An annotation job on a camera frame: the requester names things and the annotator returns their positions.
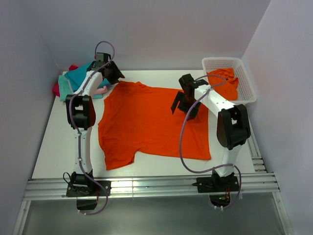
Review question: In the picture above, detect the pink folded t-shirt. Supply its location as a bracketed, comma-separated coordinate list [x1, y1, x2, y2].
[94, 86, 108, 95]

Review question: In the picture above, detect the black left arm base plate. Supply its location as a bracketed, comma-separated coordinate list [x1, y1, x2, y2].
[66, 185, 106, 211]

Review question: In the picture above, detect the mint green folded t-shirt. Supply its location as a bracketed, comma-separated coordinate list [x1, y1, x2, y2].
[58, 75, 103, 102]

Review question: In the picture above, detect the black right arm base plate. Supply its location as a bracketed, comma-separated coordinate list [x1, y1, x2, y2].
[192, 173, 241, 210]

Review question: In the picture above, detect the teal folded t-shirt top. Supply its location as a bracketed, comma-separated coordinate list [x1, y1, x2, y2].
[64, 62, 111, 92]

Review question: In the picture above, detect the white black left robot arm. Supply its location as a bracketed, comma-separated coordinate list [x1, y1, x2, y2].
[66, 52, 125, 195]

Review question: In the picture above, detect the orange t-shirt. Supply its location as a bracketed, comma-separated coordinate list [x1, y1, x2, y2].
[98, 82, 211, 170]
[207, 68, 239, 101]

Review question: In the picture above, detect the red folded t-shirt bottom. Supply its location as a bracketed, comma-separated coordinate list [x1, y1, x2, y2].
[52, 65, 78, 97]

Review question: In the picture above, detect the white plastic laundry basket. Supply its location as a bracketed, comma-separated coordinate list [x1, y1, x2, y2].
[202, 57, 257, 104]

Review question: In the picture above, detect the aluminium front rail frame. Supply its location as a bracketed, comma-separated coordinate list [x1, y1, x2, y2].
[12, 172, 294, 235]

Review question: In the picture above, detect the orange t-shirt in basket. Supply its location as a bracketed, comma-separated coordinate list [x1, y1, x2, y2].
[207, 68, 239, 101]

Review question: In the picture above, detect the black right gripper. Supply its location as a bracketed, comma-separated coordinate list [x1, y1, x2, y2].
[171, 91, 202, 121]

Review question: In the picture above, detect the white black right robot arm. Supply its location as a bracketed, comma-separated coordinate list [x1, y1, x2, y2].
[171, 74, 251, 192]

